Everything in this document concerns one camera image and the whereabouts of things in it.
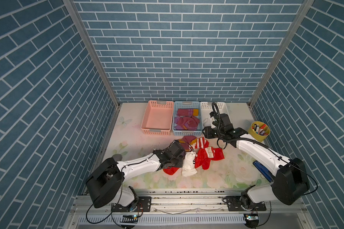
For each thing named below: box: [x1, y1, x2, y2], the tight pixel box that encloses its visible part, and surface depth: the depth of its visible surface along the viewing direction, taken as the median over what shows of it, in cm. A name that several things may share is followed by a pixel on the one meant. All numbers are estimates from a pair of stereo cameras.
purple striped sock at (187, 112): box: [176, 108, 199, 117], surface depth 113 cm
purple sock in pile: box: [178, 135, 197, 152], surface depth 99 cm
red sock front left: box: [162, 166, 180, 176], surface depth 87 cm
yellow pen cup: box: [248, 121, 271, 143], surface depth 91 cm
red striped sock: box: [194, 136, 210, 149], surface depth 98 cm
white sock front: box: [181, 150, 198, 177], surface depth 85 cm
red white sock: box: [194, 146, 225, 170], surface depth 91 cm
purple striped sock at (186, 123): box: [173, 115, 200, 131], surface depth 107 cm
